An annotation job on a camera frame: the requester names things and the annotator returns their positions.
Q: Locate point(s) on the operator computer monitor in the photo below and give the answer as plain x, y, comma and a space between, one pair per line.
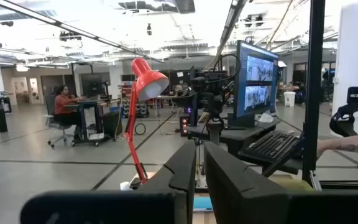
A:
256, 77

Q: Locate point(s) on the person's forearm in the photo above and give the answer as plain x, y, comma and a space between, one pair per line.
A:
350, 145

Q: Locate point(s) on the black computer tower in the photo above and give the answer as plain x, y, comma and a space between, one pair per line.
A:
184, 126

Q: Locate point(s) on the person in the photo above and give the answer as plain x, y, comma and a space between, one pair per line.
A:
62, 105

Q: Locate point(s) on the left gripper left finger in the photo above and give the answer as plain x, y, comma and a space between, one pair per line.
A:
154, 202

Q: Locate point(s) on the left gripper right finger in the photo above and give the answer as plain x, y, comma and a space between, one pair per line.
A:
244, 199

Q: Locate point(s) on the black background monitor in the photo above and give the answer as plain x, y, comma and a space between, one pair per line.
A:
92, 85

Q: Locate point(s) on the shelf with storage bins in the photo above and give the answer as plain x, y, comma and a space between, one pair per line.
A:
143, 109

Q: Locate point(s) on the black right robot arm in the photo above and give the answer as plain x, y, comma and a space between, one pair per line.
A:
211, 93

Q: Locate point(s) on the black workstation cart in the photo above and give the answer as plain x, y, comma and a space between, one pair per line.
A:
89, 107

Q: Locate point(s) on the white paper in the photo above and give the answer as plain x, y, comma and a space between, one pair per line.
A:
266, 118

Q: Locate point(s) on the black aluminium frame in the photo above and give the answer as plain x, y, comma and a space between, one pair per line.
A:
314, 93

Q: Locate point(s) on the grey office chair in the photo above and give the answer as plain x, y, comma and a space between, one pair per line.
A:
50, 107

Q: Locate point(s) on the black waste bin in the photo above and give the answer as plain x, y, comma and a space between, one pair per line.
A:
2, 119

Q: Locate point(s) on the white trash can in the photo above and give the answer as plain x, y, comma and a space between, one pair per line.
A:
289, 99

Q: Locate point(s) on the black operator desk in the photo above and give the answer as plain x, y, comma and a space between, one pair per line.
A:
238, 134

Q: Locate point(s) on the red desk lamp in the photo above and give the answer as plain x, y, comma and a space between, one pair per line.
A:
149, 82

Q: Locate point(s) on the black keyboard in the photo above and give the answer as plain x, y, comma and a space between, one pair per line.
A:
270, 146

